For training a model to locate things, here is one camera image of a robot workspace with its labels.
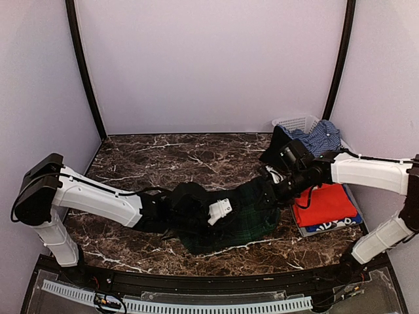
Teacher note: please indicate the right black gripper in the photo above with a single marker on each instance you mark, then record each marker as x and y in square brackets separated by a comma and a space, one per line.
[276, 201]

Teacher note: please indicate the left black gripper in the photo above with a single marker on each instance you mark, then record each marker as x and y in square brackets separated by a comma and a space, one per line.
[217, 225]

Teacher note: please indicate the dark green plaid garment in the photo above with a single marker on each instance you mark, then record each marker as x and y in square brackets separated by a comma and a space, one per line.
[255, 213]

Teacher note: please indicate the red t-shirt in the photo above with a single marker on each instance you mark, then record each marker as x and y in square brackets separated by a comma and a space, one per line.
[323, 204]

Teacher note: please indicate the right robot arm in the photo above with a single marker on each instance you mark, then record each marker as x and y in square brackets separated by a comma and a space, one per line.
[388, 187]

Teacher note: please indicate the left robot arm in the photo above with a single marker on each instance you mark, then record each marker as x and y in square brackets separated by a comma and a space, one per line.
[51, 184]

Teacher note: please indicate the white laundry basket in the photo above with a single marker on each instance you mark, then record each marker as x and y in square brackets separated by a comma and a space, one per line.
[304, 123]

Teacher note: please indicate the grey folded garment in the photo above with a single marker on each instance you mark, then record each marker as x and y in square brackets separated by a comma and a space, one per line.
[304, 233]

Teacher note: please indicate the black garment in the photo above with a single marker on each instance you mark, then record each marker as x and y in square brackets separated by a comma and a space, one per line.
[275, 147]

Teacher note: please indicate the blue checkered shirt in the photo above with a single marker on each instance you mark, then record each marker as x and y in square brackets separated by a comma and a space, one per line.
[324, 137]

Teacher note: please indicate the blue printed t-shirt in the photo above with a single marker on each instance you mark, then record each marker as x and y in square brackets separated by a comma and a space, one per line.
[341, 223]

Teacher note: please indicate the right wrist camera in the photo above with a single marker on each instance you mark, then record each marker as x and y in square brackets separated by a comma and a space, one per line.
[295, 156]

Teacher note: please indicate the black front rail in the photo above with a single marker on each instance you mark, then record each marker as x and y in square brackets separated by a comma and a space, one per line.
[322, 280]

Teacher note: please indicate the white slotted cable duct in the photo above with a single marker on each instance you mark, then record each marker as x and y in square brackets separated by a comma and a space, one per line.
[132, 305]

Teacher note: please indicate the right black frame post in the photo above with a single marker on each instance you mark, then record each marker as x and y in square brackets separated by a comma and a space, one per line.
[341, 59]

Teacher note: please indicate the black frame post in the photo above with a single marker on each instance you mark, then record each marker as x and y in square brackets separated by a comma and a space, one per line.
[70, 6]
[341, 59]

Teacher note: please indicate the left black frame post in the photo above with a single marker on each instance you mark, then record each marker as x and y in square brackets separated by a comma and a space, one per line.
[70, 6]

